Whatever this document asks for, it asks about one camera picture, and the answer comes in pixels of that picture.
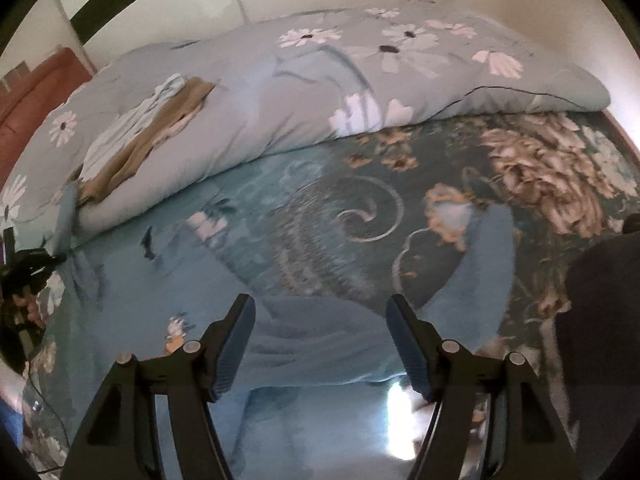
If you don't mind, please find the blue knit sweater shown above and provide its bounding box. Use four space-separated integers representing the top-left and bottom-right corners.
54 177 515 391

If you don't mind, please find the dark navy folded garment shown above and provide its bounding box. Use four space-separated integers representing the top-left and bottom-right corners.
555 214 639 478

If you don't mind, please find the red wooden headboard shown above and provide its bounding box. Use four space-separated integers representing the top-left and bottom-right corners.
1 48 91 185

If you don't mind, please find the dark floral bed sheet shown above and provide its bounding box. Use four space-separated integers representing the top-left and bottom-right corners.
19 112 640 480

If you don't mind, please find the grey daisy print duvet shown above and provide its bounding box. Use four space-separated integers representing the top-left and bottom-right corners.
1 1 611 247

